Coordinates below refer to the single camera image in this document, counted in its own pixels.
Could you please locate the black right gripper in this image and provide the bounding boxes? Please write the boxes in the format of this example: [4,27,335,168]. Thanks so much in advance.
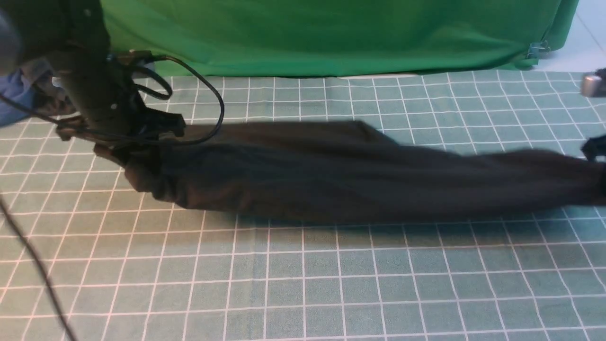
[580,135,606,162]

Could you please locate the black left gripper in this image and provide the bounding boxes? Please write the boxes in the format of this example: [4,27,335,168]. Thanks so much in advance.
[57,66,186,160]

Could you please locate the dark gray long-sleeved shirt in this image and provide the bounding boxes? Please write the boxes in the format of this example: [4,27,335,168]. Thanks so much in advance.
[94,121,605,223]

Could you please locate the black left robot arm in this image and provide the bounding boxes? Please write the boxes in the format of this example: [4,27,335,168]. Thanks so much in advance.
[0,0,186,151]

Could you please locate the crumpled dark gray shirt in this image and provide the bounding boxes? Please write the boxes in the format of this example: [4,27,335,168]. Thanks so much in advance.
[21,59,77,116]

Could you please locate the blue garment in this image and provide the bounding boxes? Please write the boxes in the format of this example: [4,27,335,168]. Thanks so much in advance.
[0,63,52,127]

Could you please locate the metal binder clip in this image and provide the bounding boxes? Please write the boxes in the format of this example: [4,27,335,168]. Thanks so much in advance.
[526,40,552,60]

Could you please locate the green backdrop cloth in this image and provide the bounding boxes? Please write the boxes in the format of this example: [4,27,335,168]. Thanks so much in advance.
[102,0,578,78]

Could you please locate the green grid cutting mat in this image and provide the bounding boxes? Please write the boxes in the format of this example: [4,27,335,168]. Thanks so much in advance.
[0,71,605,341]

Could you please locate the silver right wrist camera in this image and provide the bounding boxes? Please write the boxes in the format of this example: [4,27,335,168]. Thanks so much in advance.
[580,68,606,99]

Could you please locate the black left camera cable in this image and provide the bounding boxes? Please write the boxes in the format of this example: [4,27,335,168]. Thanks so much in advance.
[0,54,225,341]

